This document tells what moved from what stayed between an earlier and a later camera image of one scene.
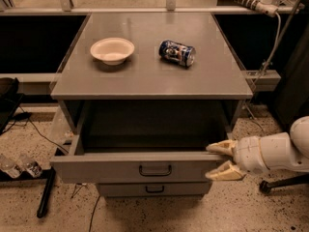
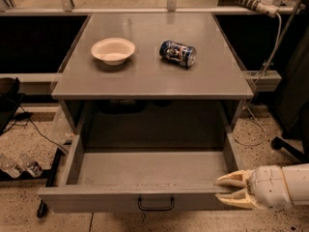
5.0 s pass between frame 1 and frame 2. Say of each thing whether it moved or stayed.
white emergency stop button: stayed
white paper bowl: stayed
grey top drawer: moved
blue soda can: stayed
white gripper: moved
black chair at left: stayed
